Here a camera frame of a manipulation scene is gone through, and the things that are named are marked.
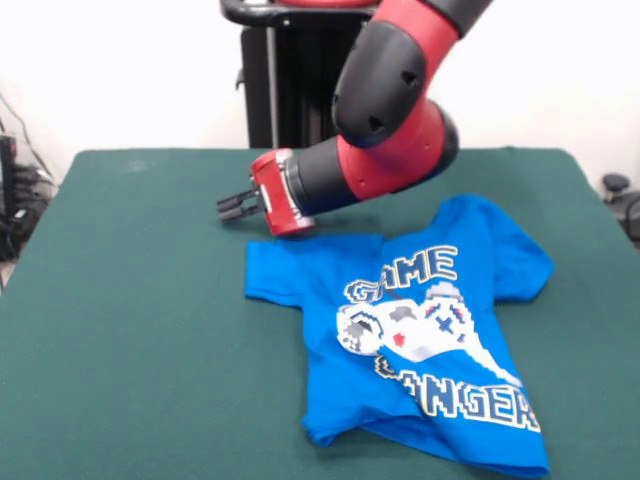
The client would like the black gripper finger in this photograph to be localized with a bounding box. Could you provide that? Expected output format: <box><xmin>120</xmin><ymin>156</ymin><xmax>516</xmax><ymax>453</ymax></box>
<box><xmin>215</xmin><ymin>187</ymin><xmax>258</xmax><ymax>211</ymax></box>
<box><xmin>219</xmin><ymin>199</ymin><xmax>263</xmax><ymax>227</ymax></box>

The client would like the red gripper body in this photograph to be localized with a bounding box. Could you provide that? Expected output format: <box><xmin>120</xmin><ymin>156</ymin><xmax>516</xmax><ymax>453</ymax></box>
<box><xmin>248</xmin><ymin>147</ymin><xmax>317</xmax><ymax>238</ymax></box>

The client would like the blue printed t-shirt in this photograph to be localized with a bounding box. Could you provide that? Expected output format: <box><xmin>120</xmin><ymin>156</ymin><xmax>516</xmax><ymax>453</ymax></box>
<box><xmin>243</xmin><ymin>193</ymin><xmax>557</xmax><ymax>479</ymax></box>

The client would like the dark green tablecloth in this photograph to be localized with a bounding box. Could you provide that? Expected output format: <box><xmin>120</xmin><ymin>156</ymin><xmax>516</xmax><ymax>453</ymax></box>
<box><xmin>0</xmin><ymin>146</ymin><xmax>640</xmax><ymax>480</ymax></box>

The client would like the black office chair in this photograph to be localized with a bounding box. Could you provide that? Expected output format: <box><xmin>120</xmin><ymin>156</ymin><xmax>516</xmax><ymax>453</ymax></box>
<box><xmin>601</xmin><ymin>172</ymin><xmax>640</xmax><ymax>251</ymax></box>

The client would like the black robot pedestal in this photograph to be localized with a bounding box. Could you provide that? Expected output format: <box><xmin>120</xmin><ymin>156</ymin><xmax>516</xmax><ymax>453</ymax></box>
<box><xmin>219</xmin><ymin>0</ymin><xmax>381</xmax><ymax>150</ymax></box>

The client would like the black equipment with cables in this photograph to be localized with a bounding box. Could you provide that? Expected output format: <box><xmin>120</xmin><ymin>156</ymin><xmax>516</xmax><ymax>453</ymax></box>
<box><xmin>0</xmin><ymin>89</ymin><xmax>59</xmax><ymax>264</ymax></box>

